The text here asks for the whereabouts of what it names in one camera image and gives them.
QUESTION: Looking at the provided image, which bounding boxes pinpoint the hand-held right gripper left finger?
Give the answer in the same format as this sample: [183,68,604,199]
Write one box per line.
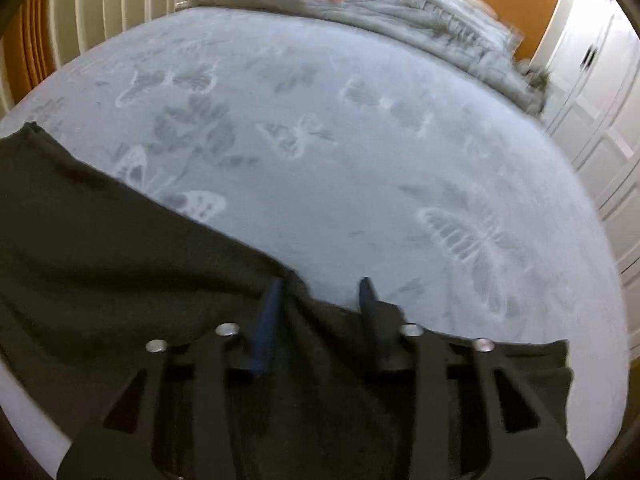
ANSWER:
[56,277,287,480]

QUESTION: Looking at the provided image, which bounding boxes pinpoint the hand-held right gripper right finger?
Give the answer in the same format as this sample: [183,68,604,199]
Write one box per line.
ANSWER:
[358,276,586,480]

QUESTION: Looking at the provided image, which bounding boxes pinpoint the black pants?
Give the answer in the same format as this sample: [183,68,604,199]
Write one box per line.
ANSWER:
[0,121,575,480]

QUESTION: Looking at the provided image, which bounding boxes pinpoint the grey quilted comforter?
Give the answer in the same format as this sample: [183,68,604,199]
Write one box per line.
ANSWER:
[187,0,549,117]

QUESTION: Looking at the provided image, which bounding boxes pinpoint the white curtain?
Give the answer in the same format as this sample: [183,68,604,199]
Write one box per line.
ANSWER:
[0,0,213,113]

